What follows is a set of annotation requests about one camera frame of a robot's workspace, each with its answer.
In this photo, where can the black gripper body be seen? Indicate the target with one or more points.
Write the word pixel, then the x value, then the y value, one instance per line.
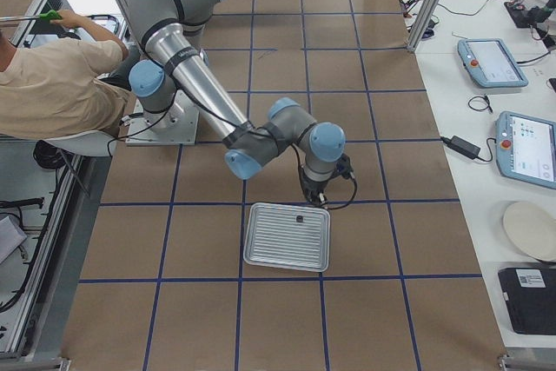
pixel 312 186

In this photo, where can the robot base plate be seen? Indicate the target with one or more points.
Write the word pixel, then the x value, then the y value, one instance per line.
pixel 178 126

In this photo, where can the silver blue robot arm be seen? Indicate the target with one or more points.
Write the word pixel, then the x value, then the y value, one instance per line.
pixel 167 33

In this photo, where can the far blue teach pendant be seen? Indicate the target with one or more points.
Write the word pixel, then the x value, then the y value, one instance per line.
pixel 490 64

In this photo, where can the white round plate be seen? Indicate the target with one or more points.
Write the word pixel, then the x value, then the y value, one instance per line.
pixel 530 229

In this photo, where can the small allen key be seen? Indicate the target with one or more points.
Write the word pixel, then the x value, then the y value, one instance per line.
pixel 460 36

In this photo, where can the near blue teach pendant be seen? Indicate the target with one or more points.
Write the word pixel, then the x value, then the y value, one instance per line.
pixel 525 148

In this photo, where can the person in beige shirt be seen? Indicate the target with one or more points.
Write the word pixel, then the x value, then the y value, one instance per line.
pixel 66 86

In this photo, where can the blue teach pendant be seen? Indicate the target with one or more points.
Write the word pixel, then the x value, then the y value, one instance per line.
pixel 525 148
pixel 490 64

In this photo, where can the black power adapter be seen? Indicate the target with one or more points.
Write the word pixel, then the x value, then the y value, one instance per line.
pixel 464 147

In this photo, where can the silver ribbed metal tray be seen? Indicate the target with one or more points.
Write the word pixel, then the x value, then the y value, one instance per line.
pixel 275 239

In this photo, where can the black tablet device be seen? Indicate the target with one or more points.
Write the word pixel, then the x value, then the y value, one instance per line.
pixel 529 294

